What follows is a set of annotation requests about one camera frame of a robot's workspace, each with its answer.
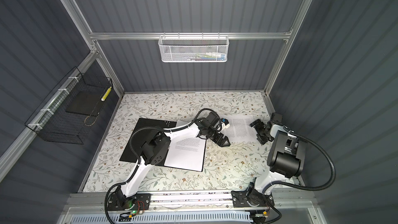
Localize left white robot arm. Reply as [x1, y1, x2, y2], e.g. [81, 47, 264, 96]
[104, 109, 231, 211]

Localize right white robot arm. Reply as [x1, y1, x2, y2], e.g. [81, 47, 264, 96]
[246, 113, 308, 206]

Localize pens in white basket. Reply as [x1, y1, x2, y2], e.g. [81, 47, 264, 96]
[183, 52, 227, 61]

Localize grey folder with black inside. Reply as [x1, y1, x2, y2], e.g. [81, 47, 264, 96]
[119, 118, 207, 173]

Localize printed sheet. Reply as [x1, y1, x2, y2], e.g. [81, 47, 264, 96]
[164, 120, 206, 172]
[222, 115, 259, 144]

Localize floral table mat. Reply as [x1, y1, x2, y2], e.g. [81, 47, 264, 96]
[82, 91, 296, 193]

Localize black pad in basket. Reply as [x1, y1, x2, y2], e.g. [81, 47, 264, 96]
[66, 91, 105, 117]

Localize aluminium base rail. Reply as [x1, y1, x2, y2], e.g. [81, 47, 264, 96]
[61, 187, 319, 215]

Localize yellow marker in black basket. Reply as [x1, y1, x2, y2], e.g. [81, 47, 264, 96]
[101, 86, 113, 102]

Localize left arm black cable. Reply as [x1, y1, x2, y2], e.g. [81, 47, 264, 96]
[104, 108, 221, 224]

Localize black wire basket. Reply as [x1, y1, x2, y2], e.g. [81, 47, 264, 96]
[25, 69, 113, 145]

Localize white wire basket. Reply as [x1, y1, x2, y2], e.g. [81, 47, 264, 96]
[158, 37, 230, 63]

